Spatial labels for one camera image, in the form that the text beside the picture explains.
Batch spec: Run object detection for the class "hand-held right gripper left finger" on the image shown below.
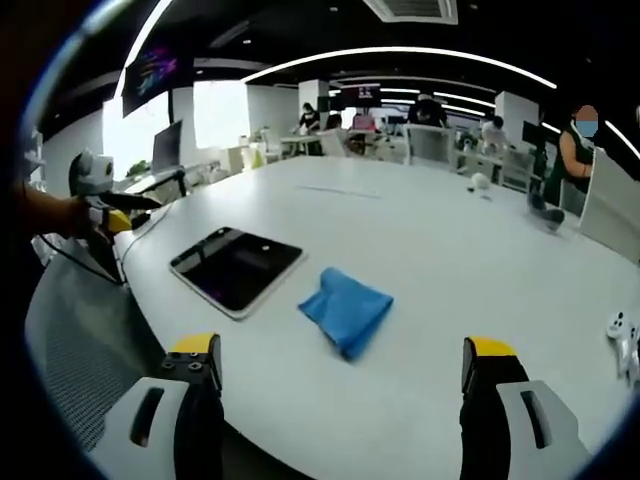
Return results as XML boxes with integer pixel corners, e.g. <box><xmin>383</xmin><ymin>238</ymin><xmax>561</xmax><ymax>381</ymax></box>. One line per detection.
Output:
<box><xmin>88</xmin><ymin>332</ymin><xmax>225</xmax><ymax>480</ymax></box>

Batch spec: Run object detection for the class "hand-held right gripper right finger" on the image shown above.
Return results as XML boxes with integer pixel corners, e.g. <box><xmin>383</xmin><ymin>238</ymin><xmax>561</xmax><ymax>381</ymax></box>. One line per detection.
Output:
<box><xmin>458</xmin><ymin>335</ymin><xmax>597</xmax><ymax>480</ymax></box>

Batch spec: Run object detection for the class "dark rectangular mirror white frame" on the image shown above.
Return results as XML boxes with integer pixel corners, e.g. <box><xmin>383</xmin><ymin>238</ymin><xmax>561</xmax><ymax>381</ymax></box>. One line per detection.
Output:
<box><xmin>168</xmin><ymin>226</ymin><xmax>307</xmax><ymax>322</ymax></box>

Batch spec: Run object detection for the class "blue cleaning cloth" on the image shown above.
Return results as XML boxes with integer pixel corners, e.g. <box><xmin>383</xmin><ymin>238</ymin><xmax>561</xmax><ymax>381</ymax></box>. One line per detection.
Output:
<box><xmin>297</xmin><ymin>266</ymin><xmax>396</xmax><ymax>363</ymax></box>

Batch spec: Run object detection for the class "dark computer monitor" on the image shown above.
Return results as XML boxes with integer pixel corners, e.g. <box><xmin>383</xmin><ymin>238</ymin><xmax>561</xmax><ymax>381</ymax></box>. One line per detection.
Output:
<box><xmin>150</xmin><ymin>119</ymin><xmax>184</xmax><ymax>175</ymax></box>

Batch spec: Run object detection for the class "grey mesh office chair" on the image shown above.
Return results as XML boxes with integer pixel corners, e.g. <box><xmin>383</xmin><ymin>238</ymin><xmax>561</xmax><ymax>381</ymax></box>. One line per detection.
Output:
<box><xmin>23</xmin><ymin>238</ymin><xmax>169</xmax><ymax>454</ymax></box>

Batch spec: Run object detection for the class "hanging dark display screen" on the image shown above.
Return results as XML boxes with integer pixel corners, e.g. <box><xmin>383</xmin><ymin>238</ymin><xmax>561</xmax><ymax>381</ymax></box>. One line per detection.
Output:
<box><xmin>121</xmin><ymin>43</ymin><xmax>195</xmax><ymax>119</ymax></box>

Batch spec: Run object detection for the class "white game controller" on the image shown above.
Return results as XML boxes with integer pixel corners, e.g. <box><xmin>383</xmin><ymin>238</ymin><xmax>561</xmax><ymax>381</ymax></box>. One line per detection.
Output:
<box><xmin>605</xmin><ymin>310</ymin><xmax>640</xmax><ymax>387</ymax></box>

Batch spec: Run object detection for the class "dark grey object on table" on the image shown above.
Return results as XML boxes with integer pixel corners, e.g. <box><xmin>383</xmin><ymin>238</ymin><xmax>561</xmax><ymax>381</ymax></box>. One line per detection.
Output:
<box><xmin>526</xmin><ymin>191</ymin><xmax>567</xmax><ymax>232</ymax></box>

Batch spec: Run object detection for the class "white chair back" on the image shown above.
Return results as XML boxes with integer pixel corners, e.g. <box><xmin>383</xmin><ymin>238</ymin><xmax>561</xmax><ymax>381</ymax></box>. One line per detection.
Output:
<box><xmin>578</xmin><ymin>148</ymin><xmax>640</xmax><ymax>252</ymax></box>

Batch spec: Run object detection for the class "small white object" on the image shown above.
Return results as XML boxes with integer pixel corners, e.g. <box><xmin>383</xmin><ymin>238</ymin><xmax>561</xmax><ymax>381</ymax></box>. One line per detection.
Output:
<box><xmin>466</xmin><ymin>172</ymin><xmax>494</xmax><ymax>194</ymax></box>

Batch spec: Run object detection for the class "white mesh office chair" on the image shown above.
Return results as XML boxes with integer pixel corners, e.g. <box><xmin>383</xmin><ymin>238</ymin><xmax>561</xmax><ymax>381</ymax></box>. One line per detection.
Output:
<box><xmin>403</xmin><ymin>123</ymin><xmax>459</xmax><ymax>170</ymax></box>

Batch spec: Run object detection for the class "ceiling air vent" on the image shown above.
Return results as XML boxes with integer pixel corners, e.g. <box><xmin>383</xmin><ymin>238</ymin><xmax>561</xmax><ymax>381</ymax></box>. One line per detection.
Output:
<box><xmin>361</xmin><ymin>0</ymin><xmax>460</xmax><ymax>26</ymax></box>

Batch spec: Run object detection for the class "thin white cable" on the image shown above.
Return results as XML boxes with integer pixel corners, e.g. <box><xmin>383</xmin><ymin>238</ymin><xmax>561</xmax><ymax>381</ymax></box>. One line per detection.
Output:
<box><xmin>115</xmin><ymin>198</ymin><xmax>174</xmax><ymax>264</ymax></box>

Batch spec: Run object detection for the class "black cable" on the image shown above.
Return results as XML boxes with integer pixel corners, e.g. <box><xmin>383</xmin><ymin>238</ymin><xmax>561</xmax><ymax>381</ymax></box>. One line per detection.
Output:
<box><xmin>38</xmin><ymin>233</ymin><xmax>125</xmax><ymax>287</ymax></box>

